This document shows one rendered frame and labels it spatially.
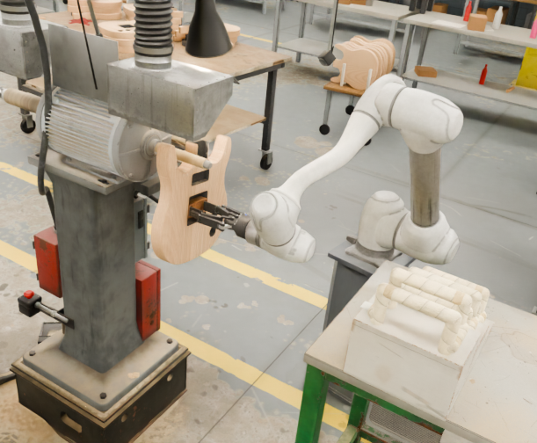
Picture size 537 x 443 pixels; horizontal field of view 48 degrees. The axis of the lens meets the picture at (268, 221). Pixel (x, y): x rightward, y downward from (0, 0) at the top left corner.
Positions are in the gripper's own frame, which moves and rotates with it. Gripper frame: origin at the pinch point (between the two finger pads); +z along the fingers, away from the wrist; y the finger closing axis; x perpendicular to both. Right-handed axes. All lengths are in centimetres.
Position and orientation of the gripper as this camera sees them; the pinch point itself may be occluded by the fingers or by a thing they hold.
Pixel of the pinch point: (198, 208)
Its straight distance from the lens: 196.6
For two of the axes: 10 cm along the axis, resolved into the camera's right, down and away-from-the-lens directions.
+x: 1.5, -9.1, -3.8
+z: -8.5, -3.1, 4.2
